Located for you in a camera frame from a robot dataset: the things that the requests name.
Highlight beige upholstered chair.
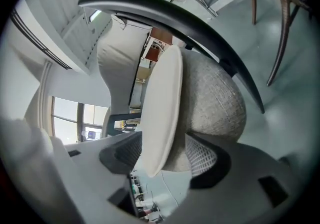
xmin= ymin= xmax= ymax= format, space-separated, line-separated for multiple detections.
xmin=77 ymin=0 xmax=266 ymax=141

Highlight cream seat cushion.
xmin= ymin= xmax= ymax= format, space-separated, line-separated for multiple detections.
xmin=140 ymin=44 xmax=248 ymax=179

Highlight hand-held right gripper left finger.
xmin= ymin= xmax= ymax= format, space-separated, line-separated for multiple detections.
xmin=62 ymin=131 xmax=144 ymax=224

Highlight brown wicker chair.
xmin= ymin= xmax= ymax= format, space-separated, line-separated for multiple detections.
xmin=243 ymin=0 xmax=315 ymax=87

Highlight tube ceiling light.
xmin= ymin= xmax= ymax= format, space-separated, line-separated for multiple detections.
xmin=88 ymin=9 xmax=103 ymax=22

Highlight black balcony railing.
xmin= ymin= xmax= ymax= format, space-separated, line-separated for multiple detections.
xmin=9 ymin=9 xmax=73 ymax=71

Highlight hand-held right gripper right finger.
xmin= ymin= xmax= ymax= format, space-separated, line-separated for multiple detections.
xmin=163 ymin=132 xmax=310 ymax=224

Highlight wooden vanity cabinet white top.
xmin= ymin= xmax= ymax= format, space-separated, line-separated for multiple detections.
xmin=143 ymin=27 xmax=174 ymax=65

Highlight large window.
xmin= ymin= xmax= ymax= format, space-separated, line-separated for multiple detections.
xmin=51 ymin=96 xmax=111 ymax=143

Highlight white ceiling pipes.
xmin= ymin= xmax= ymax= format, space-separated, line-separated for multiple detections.
xmin=37 ymin=60 xmax=55 ymax=118

